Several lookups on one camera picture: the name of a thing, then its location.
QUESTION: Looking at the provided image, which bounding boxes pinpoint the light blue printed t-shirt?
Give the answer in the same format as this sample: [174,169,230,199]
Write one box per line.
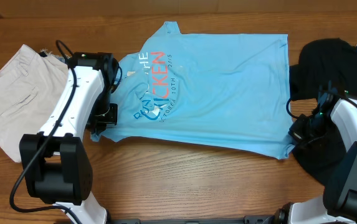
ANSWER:
[102,22,293,159]

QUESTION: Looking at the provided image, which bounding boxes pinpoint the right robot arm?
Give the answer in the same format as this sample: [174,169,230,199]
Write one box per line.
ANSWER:
[270,90,357,223]

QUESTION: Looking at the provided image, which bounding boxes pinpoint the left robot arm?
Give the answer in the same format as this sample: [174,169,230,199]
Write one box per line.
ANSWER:
[19,52,121,223]

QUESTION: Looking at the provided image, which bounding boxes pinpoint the black t-shirt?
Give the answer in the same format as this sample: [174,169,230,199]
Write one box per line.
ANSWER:
[289,39,357,185]

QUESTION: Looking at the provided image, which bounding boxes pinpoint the folded denim shorts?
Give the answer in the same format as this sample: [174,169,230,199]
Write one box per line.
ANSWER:
[38,49,68,69]

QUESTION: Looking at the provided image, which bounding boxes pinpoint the folded beige shorts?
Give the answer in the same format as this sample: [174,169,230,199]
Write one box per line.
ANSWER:
[0,45,69,163]

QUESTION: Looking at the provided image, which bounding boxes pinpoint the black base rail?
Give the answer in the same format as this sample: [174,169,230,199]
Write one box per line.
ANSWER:
[107,215,274,224]

